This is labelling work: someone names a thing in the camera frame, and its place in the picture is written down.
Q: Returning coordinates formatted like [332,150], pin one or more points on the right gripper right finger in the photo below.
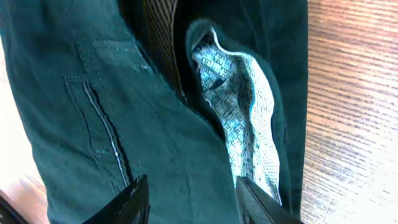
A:
[257,207]

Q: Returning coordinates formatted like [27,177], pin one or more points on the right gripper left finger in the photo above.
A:
[131,206]

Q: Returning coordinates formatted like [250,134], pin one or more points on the black shorts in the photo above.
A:
[191,94]

